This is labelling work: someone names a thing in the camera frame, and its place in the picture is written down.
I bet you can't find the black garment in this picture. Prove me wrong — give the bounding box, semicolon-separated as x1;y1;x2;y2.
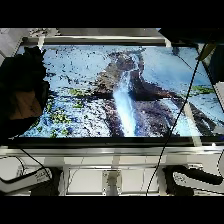
0;45;52;142

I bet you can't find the black cable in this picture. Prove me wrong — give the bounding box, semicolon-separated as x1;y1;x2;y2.
15;145;53;178
145;42;210;197

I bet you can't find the brown garment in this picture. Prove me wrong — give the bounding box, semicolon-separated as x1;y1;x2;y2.
7;89;44;120

